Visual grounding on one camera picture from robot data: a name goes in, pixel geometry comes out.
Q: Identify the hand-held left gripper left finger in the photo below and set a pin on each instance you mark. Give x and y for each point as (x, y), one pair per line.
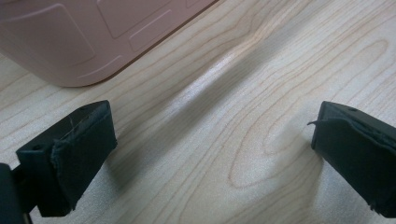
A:
(74, 158)

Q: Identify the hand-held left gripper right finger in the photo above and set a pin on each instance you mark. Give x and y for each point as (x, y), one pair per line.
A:
(358, 155)

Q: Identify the pink plastic container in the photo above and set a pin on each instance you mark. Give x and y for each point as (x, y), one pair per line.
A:
(62, 37)

